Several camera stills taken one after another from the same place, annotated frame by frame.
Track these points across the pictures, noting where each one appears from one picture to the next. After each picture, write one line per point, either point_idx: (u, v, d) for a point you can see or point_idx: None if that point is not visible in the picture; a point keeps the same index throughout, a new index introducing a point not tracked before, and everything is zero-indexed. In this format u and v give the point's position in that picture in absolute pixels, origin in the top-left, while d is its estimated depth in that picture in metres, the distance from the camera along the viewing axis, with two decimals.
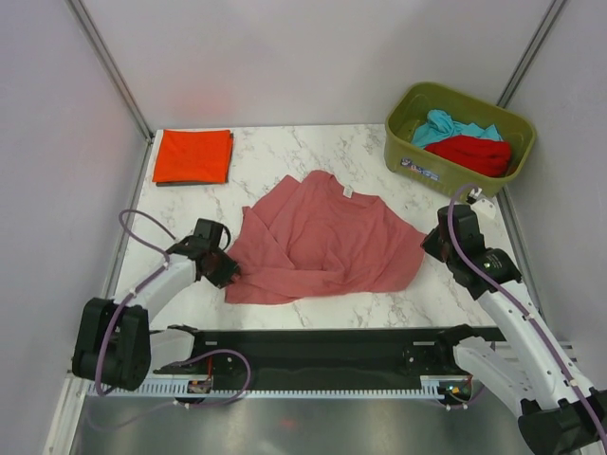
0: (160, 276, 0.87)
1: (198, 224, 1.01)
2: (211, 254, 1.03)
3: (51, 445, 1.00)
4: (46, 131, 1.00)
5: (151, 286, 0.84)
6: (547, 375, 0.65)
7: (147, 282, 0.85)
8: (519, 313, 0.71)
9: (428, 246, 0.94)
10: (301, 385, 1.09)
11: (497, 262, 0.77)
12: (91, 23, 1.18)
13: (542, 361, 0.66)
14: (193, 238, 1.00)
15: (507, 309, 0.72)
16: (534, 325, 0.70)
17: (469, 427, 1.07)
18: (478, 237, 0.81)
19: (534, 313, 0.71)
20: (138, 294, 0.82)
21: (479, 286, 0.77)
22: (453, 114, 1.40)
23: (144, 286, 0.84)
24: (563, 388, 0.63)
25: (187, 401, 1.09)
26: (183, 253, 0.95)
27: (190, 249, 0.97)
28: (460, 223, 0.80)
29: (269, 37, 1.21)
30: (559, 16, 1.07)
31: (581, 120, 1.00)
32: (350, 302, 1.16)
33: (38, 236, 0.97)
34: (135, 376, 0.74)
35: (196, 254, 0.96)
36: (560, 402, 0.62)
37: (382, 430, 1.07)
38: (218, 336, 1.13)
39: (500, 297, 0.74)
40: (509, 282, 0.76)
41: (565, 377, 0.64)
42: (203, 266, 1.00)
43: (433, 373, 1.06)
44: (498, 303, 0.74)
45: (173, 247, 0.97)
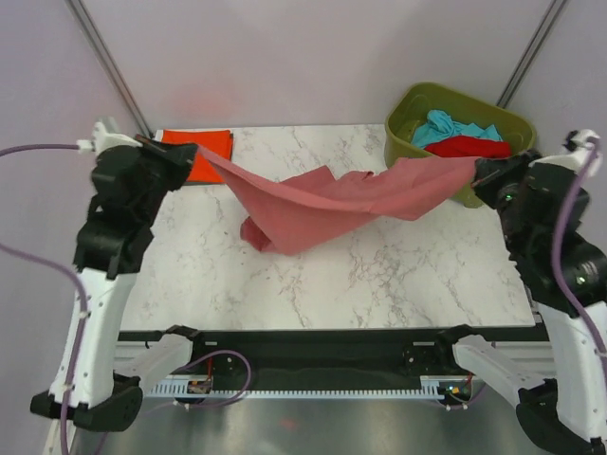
0: (85, 336, 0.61)
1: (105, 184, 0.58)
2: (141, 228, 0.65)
3: (51, 445, 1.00)
4: (46, 133, 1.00)
5: (83, 359, 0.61)
6: (591, 413, 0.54)
7: (77, 359, 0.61)
8: (593, 345, 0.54)
9: (483, 192, 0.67)
10: (299, 385, 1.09)
11: (594, 273, 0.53)
12: (91, 24, 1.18)
13: (593, 399, 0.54)
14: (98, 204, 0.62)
15: (582, 337, 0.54)
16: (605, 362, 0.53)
17: (469, 426, 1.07)
18: (576, 222, 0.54)
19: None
20: (76, 382, 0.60)
21: (555, 298, 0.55)
22: (453, 114, 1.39)
23: (77, 365, 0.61)
24: (602, 426, 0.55)
25: (187, 401, 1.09)
26: (100, 266, 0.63)
27: (108, 242, 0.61)
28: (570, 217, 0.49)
29: (270, 36, 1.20)
30: (560, 16, 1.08)
31: (582, 119, 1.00)
32: (350, 302, 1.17)
33: (38, 239, 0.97)
34: (125, 419, 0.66)
35: (114, 256, 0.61)
36: (593, 440, 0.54)
37: (382, 430, 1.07)
38: (217, 336, 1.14)
39: (581, 325, 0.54)
40: (597, 307, 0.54)
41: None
42: (135, 256, 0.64)
43: (433, 373, 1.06)
44: (570, 327, 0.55)
45: (83, 257, 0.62)
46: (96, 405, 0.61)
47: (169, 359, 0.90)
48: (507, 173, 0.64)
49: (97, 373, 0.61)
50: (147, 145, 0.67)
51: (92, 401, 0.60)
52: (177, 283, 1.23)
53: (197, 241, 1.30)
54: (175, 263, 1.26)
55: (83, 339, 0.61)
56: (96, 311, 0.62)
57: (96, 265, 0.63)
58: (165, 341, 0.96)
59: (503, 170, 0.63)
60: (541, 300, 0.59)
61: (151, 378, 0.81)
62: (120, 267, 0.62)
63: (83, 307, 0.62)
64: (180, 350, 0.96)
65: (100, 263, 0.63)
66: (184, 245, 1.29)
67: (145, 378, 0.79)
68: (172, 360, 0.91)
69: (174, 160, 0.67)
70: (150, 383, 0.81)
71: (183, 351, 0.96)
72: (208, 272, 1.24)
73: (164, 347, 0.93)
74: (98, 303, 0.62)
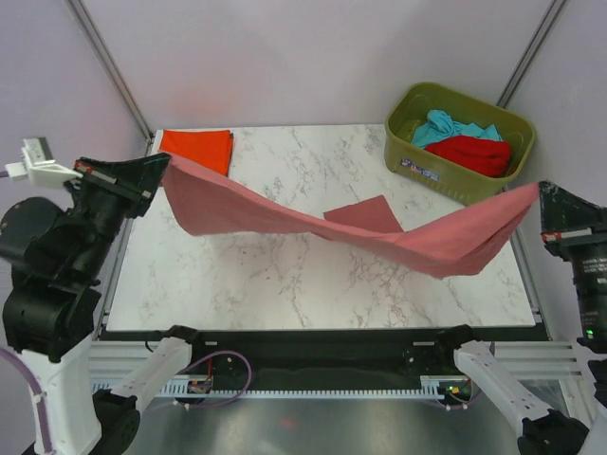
0: (51, 413, 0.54)
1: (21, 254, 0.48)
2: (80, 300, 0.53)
3: None
4: (45, 132, 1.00)
5: (57, 429, 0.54)
6: None
7: (48, 429, 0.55)
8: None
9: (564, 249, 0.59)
10: (298, 384, 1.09)
11: None
12: (91, 23, 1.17)
13: None
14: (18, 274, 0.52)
15: None
16: None
17: (469, 426, 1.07)
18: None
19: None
20: (58, 446, 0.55)
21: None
22: (453, 115, 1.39)
23: (51, 433, 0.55)
24: None
25: (187, 401, 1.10)
26: (41, 346, 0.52)
27: (38, 317, 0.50)
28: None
29: (269, 35, 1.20)
30: (559, 17, 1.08)
31: (581, 119, 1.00)
32: (350, 302, 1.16)
33: None
34: (122, 444, 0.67)
35: (47, 334, 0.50)
36: None
37: (382, 430, 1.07)
38: (217, 336, 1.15)
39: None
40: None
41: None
42: (74, 329, 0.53)
43: (433, 373, 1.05)
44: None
45: (17, 339, 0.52)
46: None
47: (165, 371, 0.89)
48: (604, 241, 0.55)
49: (77, 436, 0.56)
50: (89, 174, 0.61)
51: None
52: (177, 284, 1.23)
53: (197, 241, 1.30)
54: (175, 264, 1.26)
55: (50, 415, 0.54)
56: (51, 391, 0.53)
57: (35, 347, 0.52)
58: (164, 346, 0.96)
59: (598, 237, 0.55)
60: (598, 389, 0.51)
61: (149, 395, 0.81)
62: (55, 347, 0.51)
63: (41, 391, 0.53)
64: (178, 355, 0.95)
65: (38, 344, 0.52)
66: (184, 245, 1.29)
67: (142, 395, 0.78)
68: (171, 367, 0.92)
69: (126, 195, 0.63)
70: (147, 398, 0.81)
71: (183, 354, 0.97)
72: (207, 272, 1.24)
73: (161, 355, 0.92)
74: (51, 384, 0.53)
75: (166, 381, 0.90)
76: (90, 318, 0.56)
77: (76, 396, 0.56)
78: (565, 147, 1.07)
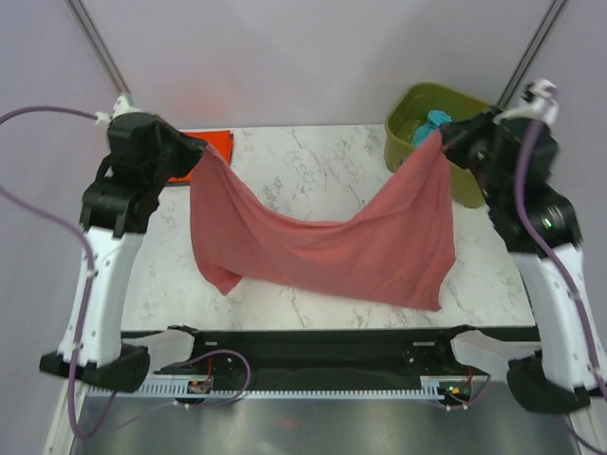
0: (95, 294, 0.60)
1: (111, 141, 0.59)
2: (144, 194, 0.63)
3: (51, 445, 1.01)
4: (46, 132, 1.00)
5: (92, 319, 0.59)
6: (572, 361, 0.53)
7: (85, 318, 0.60)
8: (565, 287, 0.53)
9: (452, 154, 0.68)
10: (300, 385, 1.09)
11: (561, 217, 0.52)
12: (91, 24, 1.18)
13: (573, 344, 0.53)
14: (110, 162, 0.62)
15: (553, 280, 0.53)
16: (581, 306, 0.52)
17: (471, 427, 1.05)
18: (547, 172, 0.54)
19: (584, 292, 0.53)
20: (85, 341, 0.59)
21: (527, 246, 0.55)
22: (453, 114, 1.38)
23: (84, 324, 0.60)
24: (585, 372, 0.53)
25: (187, 401, 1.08)
26: (106, 226, 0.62)
27: (106, 200, 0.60)
28: (533, 158, 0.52)
29: (269, 35, 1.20)
30: (559, 16, 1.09)
31: (581, 118, 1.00)
32: (350, 302, 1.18)
33: (38, 237, 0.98)
34: (133, 381, 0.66)
35: (119, 214, 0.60)
36: (579, 389, 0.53)
37: (382, 431, 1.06)
38: (217, 336, 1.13)
39: (552, 266, 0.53)
40: (566, 250, 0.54)
41: (589, 362, 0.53)
42: (141, 217, 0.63)
43: (433, 373, 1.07)
44: (542, 270, 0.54)
45: (90, 215, 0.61)
46: (106, 364, 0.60)
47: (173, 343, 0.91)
48: (474, 130, 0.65)
49: (105, 335, 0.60)
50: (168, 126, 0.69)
51: (101, 360, 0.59)
52: (177, 284, 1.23)
53: None
54: (175, 264, 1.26)
55: (93, 298, 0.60)
56: (103, 270, 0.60)
57: (103, 224, 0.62)
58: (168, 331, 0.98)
59: (465, 131, 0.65)
60: (513, 253, 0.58)
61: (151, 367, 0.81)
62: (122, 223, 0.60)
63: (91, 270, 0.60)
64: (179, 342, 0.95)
65: (106, 224, 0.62)
66: (184, 245, 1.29)
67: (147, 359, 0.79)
68: (174, 350, 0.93)
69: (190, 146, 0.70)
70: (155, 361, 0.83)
71: (186, 343, 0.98)
72: None
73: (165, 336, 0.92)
74: (105, 263, 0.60)
75: (170, 358, 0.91)
76: (151, 214, 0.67)
77: (117, 287, 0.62)
78: (565, 147, 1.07)
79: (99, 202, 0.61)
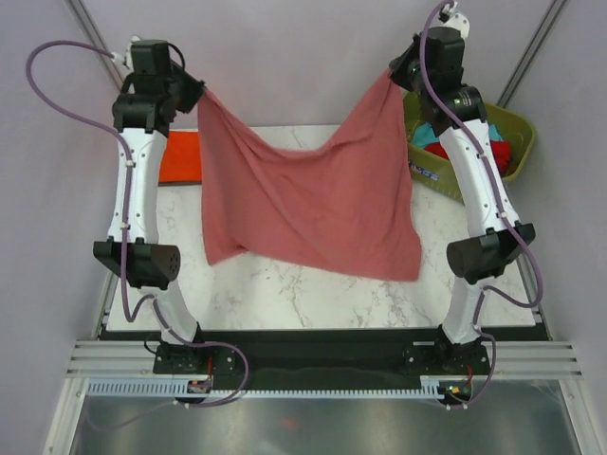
0: (136, 181, 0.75)
1: (135, 57, 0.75)
2: (168, 98, 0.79)
3: (52, 445, 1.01)
4: (46, 132, 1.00)
5: (136, 202, 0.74)
6: (483, 208, 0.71)
7: (129, 203, 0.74)
8: (474, 151, 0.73)
9: (397, 76, 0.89)
10: (299, 384, 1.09)
11: (468, 99, 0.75)
12: (91, 24, 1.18)
13: (482, 194, 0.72)
14: (137, 78, 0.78)
15: (466, 146, 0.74)
16: (485, 163, 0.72)
17: (472, 427, 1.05)
18: (460, 70, 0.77)
19: (489, 154, 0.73)
20: (131, 222, 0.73)
21: (443, 123, 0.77)
22: None
23: (129, 209, 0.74)
24: (494, 218, 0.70)
25: (187, 401, 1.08)
26: (136, 126, 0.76)
27: (137, 102, 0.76)
28: (444, 50, 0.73)
29: (270, 35, 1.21)
30: (560, 14, 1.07)
31: (581, 118, 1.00)
32: (351, 301, 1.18)
33: (38, 236, 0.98)
34: (171, 270, 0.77)
35: (149, 111, 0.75)
36: (487, 229, 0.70)
37: (382, 430, 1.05)
38: (217, 335, 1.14)
39: (461, 133, 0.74)
40: (473, 121, 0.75)
41: (498, 209, 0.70)
42: (165, 117, 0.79)
43: (433, 373, 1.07)
44: (456, 138, 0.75)
45: (122, 119, 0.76)
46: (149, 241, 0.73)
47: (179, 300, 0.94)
48: (408, 56, 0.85)
49: (146, 216, 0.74)
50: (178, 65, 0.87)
51: (147, 235, 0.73)
52: (177, 284, 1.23)
53: (197, 241, 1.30)
54: None
55: (134, 184, 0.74)
56: (139, 161, 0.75)
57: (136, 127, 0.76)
58: None
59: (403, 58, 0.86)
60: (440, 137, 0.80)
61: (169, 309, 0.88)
62: (153, 116, 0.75)
63: (129, 156, 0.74)
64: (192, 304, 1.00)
65: (137, 123, 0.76)
66: (183, 245, 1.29)
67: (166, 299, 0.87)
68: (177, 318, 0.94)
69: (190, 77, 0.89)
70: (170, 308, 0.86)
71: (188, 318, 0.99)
72: (207, 273, 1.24)
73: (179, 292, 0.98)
74: (140, 155, 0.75)
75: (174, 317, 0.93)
76: (172, 120, 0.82)
77: (151, 176, 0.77)
78: (564, 146, 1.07)
79: (128, 107, 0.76)
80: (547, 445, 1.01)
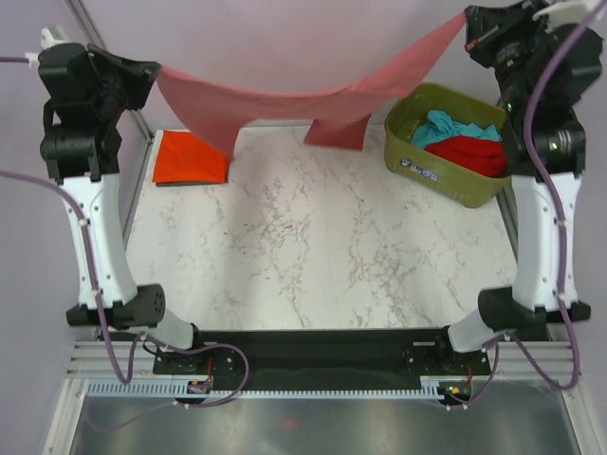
0: (96, 242, 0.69)
1: (46, 86, 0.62)
2: (105, 127, 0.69)
3: (52, 445, 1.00)
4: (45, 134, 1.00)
5: (102, 264, 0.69)
6: (540, 282, 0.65)
7: (96, 266, 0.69)
8: (553, 214, 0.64)
9: (480, 52, 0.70)
10: (300, 385, 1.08)
11: (565, 143, 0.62)
12: (91, 24, 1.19)
13: (544, 266, 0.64)
14: (58, 107, 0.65)
15: (544, 205, 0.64)
16: (561, 234, 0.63)
17: (471, 427, 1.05)
18: (574, 100, 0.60)
19: (570, 222, 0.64)
20: (102, 286, 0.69)
21: (525, 163, 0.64)
22: (453, 115, 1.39)
23: (98, 272, 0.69)
24: (548, 296, 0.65)
25: (187, 401, 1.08)
26: (79, 171, 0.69)
27: (70, 145, 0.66)
28: (570, 76, 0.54)
29: (270, 36, 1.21)
30: None
31: (580, 119, 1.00)
32: (351, 302, 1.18)
33: (38, 237, 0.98)
34: (156, 313, 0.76)
35: (90, 155, 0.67)
36: (536, 306, 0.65)
37: (382, 430, 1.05)
38: (217, 336, 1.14)
39: (544, 191, 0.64)
40: (560, 176, 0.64)
41: (556, 287, 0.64)
42: (109, 153, 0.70)
43: (433, 373, 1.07)
44: (535, 191, 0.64)
45: (60, 166, 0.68)
46: (130, 300, 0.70)
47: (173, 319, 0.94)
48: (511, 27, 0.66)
49: (119, 276, 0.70)
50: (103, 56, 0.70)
51: (125, 297, 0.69)
52: (177, 283, 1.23)
53: (196, 241, 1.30)
54: (175, 264, 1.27)
55: (95, 247, 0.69)
56: (94, 216, 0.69)
57: (76, 172, 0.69)
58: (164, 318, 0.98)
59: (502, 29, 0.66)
60: (513, 172, 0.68)
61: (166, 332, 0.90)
62: (94, 163, 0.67)
63: (82, 217, 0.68)
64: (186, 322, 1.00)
65: (79, 168, 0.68)
66: (183, 245, 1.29)
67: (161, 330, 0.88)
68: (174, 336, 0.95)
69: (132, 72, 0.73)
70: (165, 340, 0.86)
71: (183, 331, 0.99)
72: (207, 273, 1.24)
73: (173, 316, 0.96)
74: (93, 209, 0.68)
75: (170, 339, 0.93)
76: (119, 147, 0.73)
77: (113, 227, 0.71)
78: None
79: (60, 149, 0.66)
80: (546, 445, 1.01)
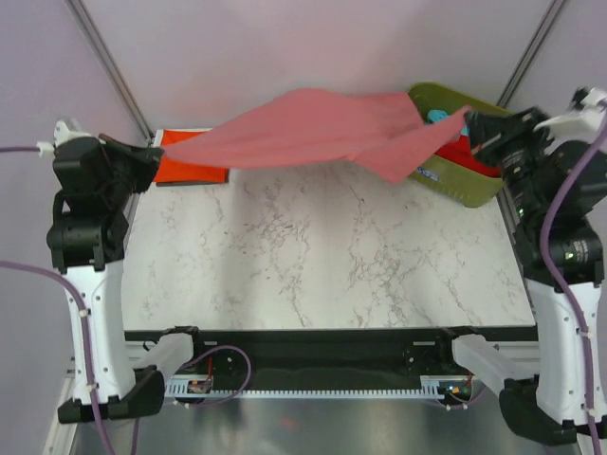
0: (94, 330, 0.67)
1: (59, 173, 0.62)
2: (114, 214, 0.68)
3: (52, 445, 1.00)
4: (46, 134, 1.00)
5: (100, 356, 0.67)
6: (567, 394, 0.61)
7: (92, 359, 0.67)
8: (575, 324, 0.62)
9: (486, 156, 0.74)
10: (299, 384, 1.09)
11: (582, 252, 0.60)
12: (91, 24, 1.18)
13: (571, 378, 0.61)
14: (68, 195, 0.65)
15: (564, 315, 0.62)
16: (585, 344, 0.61)
17: (471, 427, 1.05)
18: (587, 208, 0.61)
19: (594, 331, 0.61)
20: (100, 379, 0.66)
21: (542, 271, 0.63)
22: None
23: (94, 364, 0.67)
24: (578, 409, 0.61)
25: (187, 401, 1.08)
26: (82, 261, 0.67)
27: (76, 235, 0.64)
28: (581, 191, 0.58)
29: (270, 36, 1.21)
30: (560, 16, 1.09)
31: None
32: (350, 302, 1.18)
33: (39, 237, 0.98)
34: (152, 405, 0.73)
35: (96, 245, 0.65)
36: (565, 422, 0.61)
37: (382, 430, 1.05)
38: (218, 336, 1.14)
39: (564, 300, 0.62)
40: (580, 284, 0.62)
41: (584, 401, 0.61)
42: (115, 240, 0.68)
43: (433, 373, 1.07)
44: (555, 301, 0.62)
45: (64, 258, 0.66)
46: (126, 393, 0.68)
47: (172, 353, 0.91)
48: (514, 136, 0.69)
49: (117, 368, 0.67)
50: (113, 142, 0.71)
51: (121, 391, 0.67)
52: (177, 283, 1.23)
53: (197, 241, 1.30)
54: (175, 264, 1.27)
55: (93, 338, 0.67)
56: (95, 305, 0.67)
57: (79, 261, 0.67)
58: (163, 341, 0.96)
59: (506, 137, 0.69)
60: (529, 275, 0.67)
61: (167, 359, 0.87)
62: (100, 254, 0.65)
63: (82, 308, 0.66)
64: (185, 343, 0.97)
65: (83, 256, 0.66)
66: (183, 245, 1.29)
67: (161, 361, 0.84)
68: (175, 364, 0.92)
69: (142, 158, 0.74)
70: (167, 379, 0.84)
71: (185, 350, 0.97)
72: (207, 273, 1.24)
73: (170, 342, 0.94)
74: (94, 298, 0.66)
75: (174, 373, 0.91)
76: (124, 234, 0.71)
77: (115, 310, 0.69)
78: None
79: (65, 239, 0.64)
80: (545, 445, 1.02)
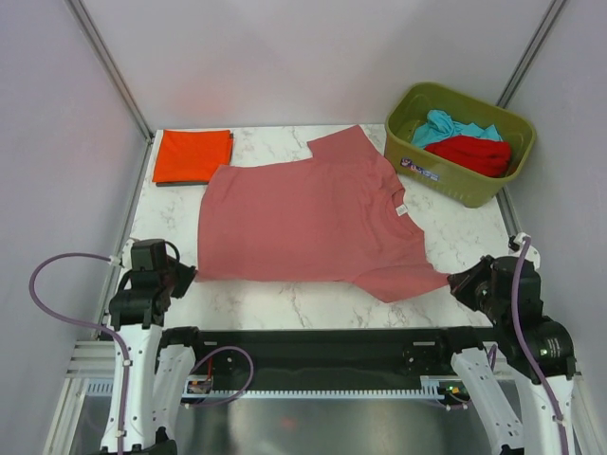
0: (132, 382, 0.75)
1: (132, 254, 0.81)
2: (163, 291, 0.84)
3: (51, 445, 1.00)
4: (45, 132, 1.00)
5: (132, 407, 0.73)
6: None
7: (125, 409, 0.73)
8: (552, 411, 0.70)
9: (462, 294, 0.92)
10: (299, 384, 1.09)
11: (556, 348, 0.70)
12: (91, 24, 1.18)
13: None
14: (134, 275, 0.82)
15: (542, 404, 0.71)
16: (561, 430, 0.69)
17: (471, 427, 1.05)
18: (538, 304, 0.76)
19: (567, 419, 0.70)
20: (127, 427, 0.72)
21: (524, 365, 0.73)
22: (453, 114, 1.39)
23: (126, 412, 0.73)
24: None
25: (187, 401, 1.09)
26: (133, 323, 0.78)
27: (134, 300, 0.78)
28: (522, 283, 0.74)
29: (270, 35, 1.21)
30: (559, 17, 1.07)
31: (581, 119, 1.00)
32: (350, 302, 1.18)
33: (38, 236, 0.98)
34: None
35: (147, 307, 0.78)
36: None
37: (382, 430, 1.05)
38: (218, 336, 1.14)
39: (542, 391, 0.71)
40: (558, 378, 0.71)
41: None
42: (160, 310, 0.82)
43: (433, 373, 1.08)
44: (534, 392, 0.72)
45: (119, 318, 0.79)
46: (148, 446, 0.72)
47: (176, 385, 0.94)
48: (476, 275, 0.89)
49: (144, 420, 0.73)
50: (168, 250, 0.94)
51: (144, 442, 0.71)
52: None
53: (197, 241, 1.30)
54: None
55: (130, 388, 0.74)
56: (137, 359, 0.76)
57: (131, 323, 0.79)
58: (164, 359, 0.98)
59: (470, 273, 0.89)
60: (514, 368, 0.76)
61: (172, 414, 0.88)
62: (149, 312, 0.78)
63: (128, 359, 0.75)
64: (182, 365, 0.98)
65: (135, 318, 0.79)
66: (182, 245, 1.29)
67: (168, 421, 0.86)
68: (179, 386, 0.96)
69: None
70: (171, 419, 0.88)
71: (186, 364, 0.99)
72: None
73: (167, 371, 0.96)
74: (137, 353, 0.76)
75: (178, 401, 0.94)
76: (165, 310, 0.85)
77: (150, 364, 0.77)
78: (565, 149, 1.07)
79: (125, 303, 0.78)
80: None
